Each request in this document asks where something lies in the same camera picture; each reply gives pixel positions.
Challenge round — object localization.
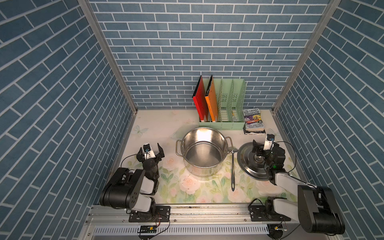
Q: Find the stainless steel pot lid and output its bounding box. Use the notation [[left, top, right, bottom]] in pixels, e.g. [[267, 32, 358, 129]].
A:
[[238, 142, 272, 181]]

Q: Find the long steel ladle spoon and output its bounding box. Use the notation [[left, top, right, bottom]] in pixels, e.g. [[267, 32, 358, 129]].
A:
[[231, 147, 238, 192]]

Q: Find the stainless steel stock pot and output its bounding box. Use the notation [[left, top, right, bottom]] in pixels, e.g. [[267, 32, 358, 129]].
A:
[[175, 127, 234, 178]]

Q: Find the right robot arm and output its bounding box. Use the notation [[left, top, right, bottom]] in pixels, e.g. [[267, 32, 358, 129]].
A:
[[249, 141, 346, 236]]

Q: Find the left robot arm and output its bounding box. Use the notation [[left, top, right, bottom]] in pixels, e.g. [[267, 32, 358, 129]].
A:
[[99, 144, 165, 218]]

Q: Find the dark book underneath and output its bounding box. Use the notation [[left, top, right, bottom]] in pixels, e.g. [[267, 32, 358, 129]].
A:
[[243, 127, 266, 135]]

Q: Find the treehouse paperback book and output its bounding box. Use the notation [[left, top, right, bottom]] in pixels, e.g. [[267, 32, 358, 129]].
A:
[[243, 108, 265, 132]]

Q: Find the floral table mat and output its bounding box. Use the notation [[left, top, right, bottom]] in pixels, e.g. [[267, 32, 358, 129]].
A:
[[119, 110, 297, 204]]

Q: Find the green plastic file organizer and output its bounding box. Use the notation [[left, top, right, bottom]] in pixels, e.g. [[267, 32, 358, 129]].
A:
[[199, 79, 246, 131]]

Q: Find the orange file folder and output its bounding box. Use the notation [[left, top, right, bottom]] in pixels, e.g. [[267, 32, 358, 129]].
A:
[[205, 75, 219, 122]]

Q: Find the red file folder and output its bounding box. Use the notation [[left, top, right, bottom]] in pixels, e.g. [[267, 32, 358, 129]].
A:
[[192, 76, 210, 122]]

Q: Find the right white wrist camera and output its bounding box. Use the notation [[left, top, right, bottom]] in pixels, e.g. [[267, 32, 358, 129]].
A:
[[263, 134, 275, 151]]

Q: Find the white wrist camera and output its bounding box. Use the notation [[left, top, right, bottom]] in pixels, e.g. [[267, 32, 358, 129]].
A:
[[263, 134, 275, 151], [143, 144, 156, 160]]

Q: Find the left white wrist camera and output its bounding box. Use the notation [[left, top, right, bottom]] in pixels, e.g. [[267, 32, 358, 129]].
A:
[[143, 144, 156, 160]]

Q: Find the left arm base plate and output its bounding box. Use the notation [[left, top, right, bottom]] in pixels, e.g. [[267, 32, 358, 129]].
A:
[[129, 205, 171, 223]]

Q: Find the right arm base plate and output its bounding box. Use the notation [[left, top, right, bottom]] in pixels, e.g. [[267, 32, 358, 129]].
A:
[[248, 205, 291, 222]]

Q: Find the aluminium front rail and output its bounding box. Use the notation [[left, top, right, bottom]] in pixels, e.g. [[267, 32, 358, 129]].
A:
[[85, 203, 299, 226]]

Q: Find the right aluminium corner post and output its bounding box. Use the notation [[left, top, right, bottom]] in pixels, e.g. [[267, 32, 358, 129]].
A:
[[271, 0, 343, 114]]

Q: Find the aluminium corner post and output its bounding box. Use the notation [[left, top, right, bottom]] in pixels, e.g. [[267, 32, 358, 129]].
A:
[[77, 0, 138, 114], [271, 0, 343, 114]]

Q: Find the left aluminium corner post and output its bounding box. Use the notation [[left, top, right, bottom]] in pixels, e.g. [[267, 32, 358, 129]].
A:
[[77, 0, 138, 114]]

